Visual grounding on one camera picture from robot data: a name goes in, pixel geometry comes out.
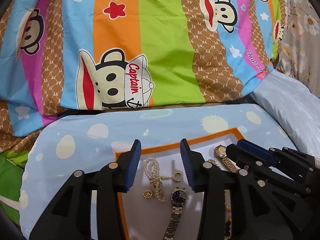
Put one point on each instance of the silver link wristwatch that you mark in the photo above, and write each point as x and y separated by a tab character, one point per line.
179	197

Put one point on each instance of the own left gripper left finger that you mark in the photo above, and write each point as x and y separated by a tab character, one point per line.
68	215

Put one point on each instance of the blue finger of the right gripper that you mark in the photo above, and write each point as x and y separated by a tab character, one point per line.
258	151

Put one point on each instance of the colourful monkey print quilt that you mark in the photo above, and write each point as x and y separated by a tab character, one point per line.
94	55

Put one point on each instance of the gold hoop earring with pearl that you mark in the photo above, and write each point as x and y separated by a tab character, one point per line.
176	177

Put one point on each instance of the hoop earring with pink discs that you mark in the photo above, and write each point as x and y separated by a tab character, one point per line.
214	162

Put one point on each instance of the gold wristwatch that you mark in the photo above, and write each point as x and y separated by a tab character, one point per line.
220	152

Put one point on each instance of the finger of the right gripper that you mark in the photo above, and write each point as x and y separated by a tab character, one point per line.
249	164

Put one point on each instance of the pale blue pillow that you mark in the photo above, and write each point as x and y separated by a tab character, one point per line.
294	107

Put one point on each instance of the green cushion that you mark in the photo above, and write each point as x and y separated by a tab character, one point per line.
12	168

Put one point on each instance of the grey floral fabric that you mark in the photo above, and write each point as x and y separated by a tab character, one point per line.
299	56

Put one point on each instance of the gold chain bangle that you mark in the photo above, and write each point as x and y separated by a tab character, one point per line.
227	200

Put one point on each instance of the orange shallow cardboard box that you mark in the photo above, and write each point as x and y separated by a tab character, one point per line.
160	179

